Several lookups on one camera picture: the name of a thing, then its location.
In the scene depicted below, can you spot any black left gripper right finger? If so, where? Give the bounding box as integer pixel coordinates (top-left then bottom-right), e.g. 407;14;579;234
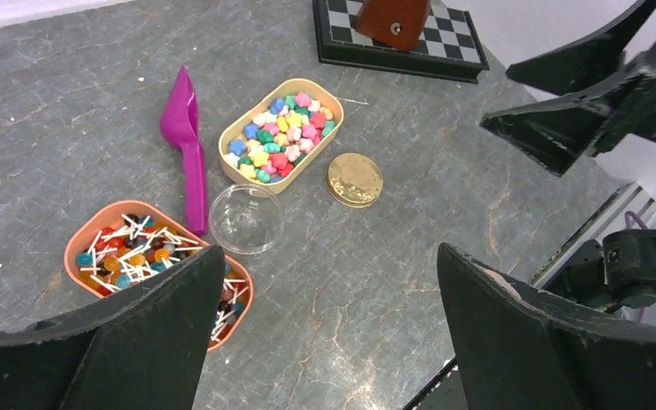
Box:
436;243;656;409

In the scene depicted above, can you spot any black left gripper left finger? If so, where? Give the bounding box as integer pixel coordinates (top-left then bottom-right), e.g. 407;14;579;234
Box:
0;246;226;409

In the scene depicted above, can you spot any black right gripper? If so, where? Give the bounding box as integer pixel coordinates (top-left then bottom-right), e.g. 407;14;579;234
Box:
480;0;656;176

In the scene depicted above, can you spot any orange tray of lollipops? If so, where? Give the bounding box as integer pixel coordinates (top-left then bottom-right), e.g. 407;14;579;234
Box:
63;200;254;351

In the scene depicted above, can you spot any beige tray of star candies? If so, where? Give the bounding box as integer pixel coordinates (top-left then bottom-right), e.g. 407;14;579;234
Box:
218;78;344;194

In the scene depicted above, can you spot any magenta plastic scoop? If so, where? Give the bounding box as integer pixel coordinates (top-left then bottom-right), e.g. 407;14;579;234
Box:
160;66;208;236

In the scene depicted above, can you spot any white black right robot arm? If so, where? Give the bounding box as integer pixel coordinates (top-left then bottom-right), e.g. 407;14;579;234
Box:
481;1;656;313

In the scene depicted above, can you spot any black white chessboard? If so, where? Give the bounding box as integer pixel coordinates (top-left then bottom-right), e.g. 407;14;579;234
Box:
313;1;489;84

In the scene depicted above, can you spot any clear round plastic jar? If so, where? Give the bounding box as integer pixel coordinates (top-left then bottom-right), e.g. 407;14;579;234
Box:
208;184;285;255

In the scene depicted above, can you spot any brown wooden metronome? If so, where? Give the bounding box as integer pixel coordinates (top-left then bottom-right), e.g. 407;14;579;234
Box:
355;0;431;52

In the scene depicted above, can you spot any gold round lid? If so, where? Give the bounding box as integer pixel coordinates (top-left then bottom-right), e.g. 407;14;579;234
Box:
325;152;384;208

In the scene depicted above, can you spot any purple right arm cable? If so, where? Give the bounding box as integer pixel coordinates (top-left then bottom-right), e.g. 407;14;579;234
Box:
624;210;651;231

